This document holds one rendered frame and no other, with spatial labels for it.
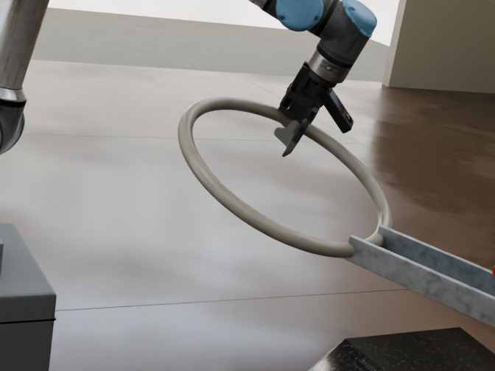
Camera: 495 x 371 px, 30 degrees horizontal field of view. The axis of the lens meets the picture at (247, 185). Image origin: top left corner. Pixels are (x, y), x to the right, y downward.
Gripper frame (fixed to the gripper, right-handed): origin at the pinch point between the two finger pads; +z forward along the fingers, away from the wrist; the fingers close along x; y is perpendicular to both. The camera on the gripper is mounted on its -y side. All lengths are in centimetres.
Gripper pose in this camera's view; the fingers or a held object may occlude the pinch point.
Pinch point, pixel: (290, 148)
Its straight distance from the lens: 213.0
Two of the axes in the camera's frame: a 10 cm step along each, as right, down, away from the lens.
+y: -8.7, -4.9, -0.4
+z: -4.4, 7.5, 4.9
